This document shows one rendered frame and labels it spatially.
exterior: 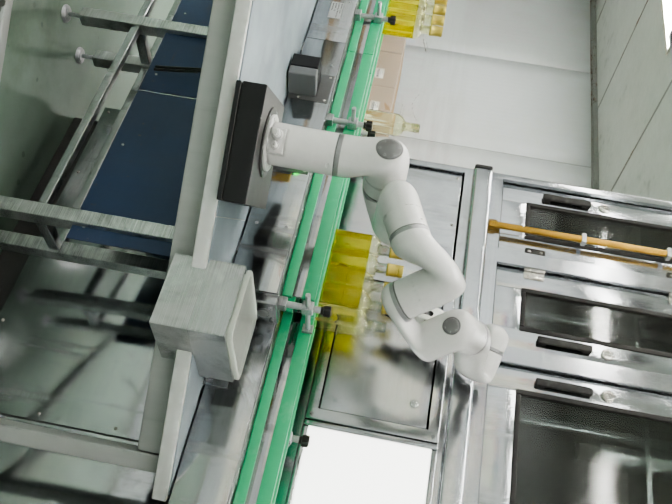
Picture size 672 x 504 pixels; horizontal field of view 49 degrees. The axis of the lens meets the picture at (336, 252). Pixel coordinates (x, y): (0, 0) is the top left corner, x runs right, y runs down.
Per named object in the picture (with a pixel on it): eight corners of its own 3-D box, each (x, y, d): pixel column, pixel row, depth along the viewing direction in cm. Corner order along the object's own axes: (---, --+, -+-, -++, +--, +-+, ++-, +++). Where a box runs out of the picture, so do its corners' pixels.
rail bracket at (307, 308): (278, 330, 179) (328, 339, 178) (276, 294, 165) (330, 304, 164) (281, 319, 181) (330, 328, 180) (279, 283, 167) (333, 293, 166)
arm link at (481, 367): (458, 311, 164) (483, 327, 182) (436, 364, 163) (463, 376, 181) (493, 325, 159) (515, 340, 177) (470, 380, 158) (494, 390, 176)
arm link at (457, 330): (467, 279, 165) (408, 305, 169) (437, 254, 146) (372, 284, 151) (493, 346, 158) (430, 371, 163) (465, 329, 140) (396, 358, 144)
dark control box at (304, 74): (286, 92, 209) (315, 97, 208) (285, 71, 202) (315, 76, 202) (292, 73, 213) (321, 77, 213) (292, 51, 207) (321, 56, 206)
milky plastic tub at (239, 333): (201, 377, 164) (239, 384, 163) (187, 330, 146) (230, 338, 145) (222, 310, 174) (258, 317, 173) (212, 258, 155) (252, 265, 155)
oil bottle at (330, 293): (287, 304, 192) (368, 319, 190) (286, 293, 187) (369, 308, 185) (292, 286, 195) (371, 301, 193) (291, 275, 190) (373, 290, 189)
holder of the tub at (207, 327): (202, 385, 169) (235, 392, 168) (186, 329, 146) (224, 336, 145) (222, 321, 178) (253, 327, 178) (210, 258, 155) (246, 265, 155)
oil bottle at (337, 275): (292, 286, 195) (371, 301, 193) (291, 275, 190) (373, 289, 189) (296, 269, 198) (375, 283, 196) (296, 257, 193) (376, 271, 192)
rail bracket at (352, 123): (323, 127, 205) (370, 135, 204) (324, 108, 198) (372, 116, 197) (326, 117, 207) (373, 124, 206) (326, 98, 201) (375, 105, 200)
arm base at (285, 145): (255, 163, 153) (328, 177, 152) (266, 104, 153) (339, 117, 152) (266, 174, 169) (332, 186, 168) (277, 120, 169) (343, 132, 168)
